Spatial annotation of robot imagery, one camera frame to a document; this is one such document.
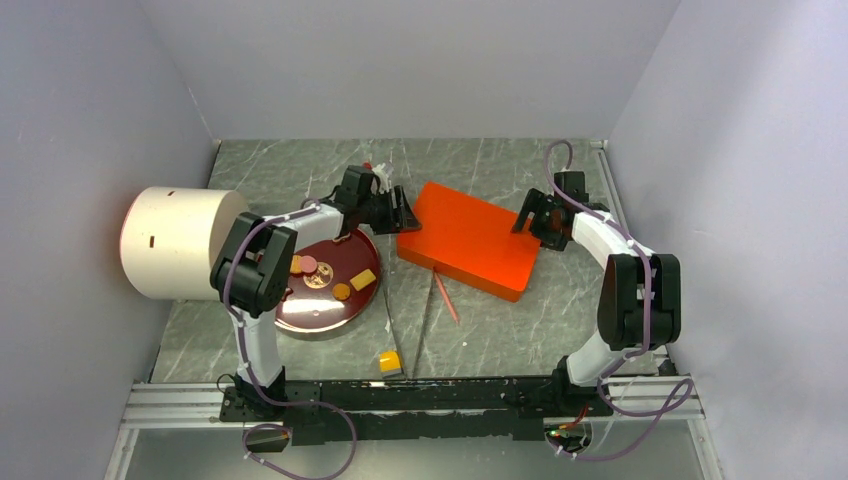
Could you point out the yellow small block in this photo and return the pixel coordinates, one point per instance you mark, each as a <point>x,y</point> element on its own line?
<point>390,364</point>

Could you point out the white cylinder container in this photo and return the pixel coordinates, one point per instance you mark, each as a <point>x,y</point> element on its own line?
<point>171,238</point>

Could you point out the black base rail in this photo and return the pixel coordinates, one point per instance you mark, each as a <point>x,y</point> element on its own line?
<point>322,411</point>

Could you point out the brown round cookie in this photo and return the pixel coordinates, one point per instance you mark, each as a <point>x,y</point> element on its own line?
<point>295,266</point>

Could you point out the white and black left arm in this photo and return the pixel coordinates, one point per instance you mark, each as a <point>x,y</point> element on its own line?
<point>252,270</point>

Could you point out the rectangular butter biscuit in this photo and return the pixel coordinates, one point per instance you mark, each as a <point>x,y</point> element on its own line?
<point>363,279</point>

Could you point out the pink round cookie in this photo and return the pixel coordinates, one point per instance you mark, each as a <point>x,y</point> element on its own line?
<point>308,264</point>

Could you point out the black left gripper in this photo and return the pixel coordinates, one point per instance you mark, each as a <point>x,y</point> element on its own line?
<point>399,219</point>

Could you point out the dark red round plate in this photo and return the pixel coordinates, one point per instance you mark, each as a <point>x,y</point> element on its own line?
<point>308,306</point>

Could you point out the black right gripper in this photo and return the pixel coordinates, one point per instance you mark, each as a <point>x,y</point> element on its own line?
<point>536,202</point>

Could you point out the orange box lid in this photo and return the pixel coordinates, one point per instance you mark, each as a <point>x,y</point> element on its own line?
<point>470,240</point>

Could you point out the metal tongs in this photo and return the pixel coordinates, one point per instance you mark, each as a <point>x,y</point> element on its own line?
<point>408,300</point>

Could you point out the round orange cookie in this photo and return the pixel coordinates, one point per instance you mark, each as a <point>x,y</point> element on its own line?
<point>341,292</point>

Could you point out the pink stick near plate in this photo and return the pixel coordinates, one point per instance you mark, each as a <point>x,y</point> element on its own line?
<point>446,297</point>

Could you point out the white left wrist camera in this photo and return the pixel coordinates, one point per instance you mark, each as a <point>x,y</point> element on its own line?
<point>382,176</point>

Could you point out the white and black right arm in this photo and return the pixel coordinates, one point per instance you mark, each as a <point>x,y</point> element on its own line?
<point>639,306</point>

